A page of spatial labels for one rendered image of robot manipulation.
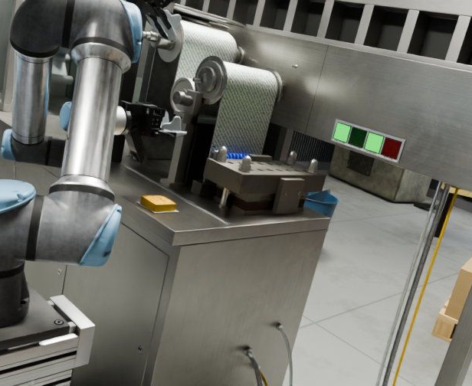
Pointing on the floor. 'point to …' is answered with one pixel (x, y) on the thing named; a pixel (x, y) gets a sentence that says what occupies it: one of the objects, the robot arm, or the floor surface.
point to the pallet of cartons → (451, 312)
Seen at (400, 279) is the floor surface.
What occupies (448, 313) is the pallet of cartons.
